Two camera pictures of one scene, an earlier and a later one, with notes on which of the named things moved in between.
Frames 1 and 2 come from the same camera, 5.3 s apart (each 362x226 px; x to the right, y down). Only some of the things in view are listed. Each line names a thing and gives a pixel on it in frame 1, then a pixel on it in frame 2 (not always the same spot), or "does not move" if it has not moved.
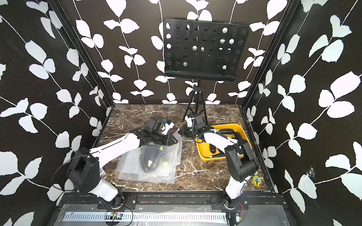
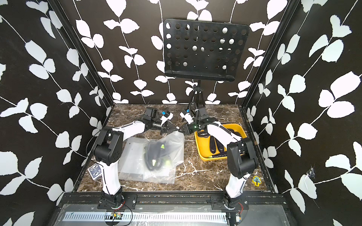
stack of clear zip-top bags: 153,163 does not move
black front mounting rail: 129,201 does not move
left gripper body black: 161,139 to 156,125
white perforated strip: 147,216 does not move
